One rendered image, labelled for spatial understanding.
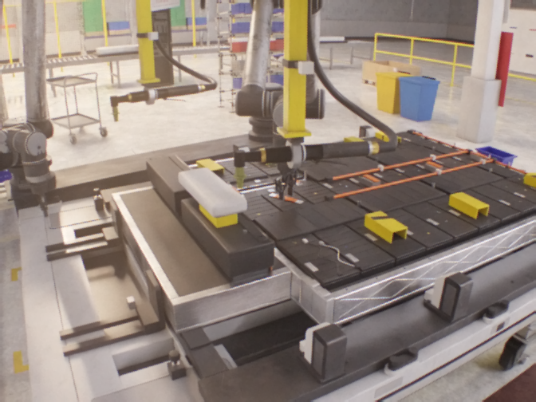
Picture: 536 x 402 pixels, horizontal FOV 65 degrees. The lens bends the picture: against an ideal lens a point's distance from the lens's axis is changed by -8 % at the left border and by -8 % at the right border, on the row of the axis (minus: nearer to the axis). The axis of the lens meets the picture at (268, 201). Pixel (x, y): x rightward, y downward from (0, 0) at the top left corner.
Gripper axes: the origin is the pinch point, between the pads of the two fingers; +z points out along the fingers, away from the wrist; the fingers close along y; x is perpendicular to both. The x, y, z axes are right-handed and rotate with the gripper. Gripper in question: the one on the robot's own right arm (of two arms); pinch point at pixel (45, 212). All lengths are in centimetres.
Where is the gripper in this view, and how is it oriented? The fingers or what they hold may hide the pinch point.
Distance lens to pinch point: 226.8
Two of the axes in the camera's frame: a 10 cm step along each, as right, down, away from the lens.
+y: -5.5, -3.4, 7.6
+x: -8.3, 2.2, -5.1
